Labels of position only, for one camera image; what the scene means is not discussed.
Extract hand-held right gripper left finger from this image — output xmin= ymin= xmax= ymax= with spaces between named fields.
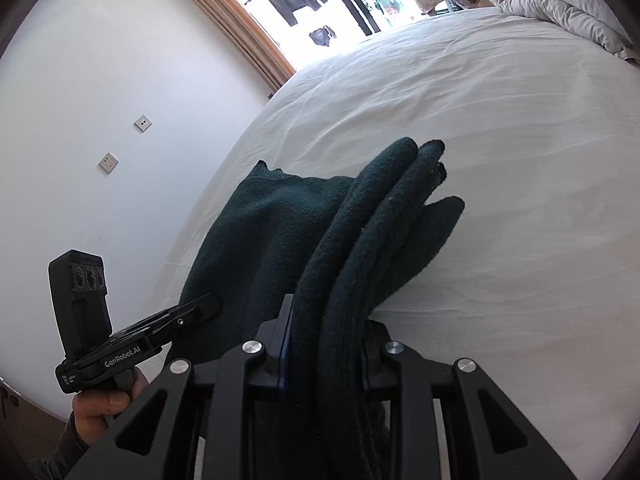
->
xmin=65 ymin=294 xmax=295 ymax=480

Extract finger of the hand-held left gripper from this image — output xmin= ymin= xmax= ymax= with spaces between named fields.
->
xmin=145 ymin=293 xmax=223 ymax=347

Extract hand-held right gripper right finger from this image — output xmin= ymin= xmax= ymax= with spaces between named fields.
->
xmin=359 ymin=319 xmax=576 ymax=480

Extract dark green fleece garment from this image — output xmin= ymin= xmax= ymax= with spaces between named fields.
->
xmin=165 ymin=136 xmax=466 ymax=480

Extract person's left forearm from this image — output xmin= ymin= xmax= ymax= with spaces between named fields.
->
xmin=27 ymin=410 xmax=93 ymax=480

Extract person's left hand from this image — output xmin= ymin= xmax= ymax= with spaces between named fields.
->
xmin=71 ymin=367 xmax=151 ymax=449

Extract bed with white sheet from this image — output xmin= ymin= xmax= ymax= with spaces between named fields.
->
xmin=140 ymin=5 xmax=640 ymax=480

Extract tan curtain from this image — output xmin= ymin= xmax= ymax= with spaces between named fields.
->
xmin=162 ymin=0 xmax=296 ymax=91

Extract glass sliding door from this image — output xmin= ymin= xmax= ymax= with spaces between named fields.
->
xmin=200 ymin=0 xmax=431 ymax=70

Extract folded grey duvet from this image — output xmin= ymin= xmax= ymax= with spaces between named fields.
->
xmin=485 ymin=0 xmax=638 ymax=61

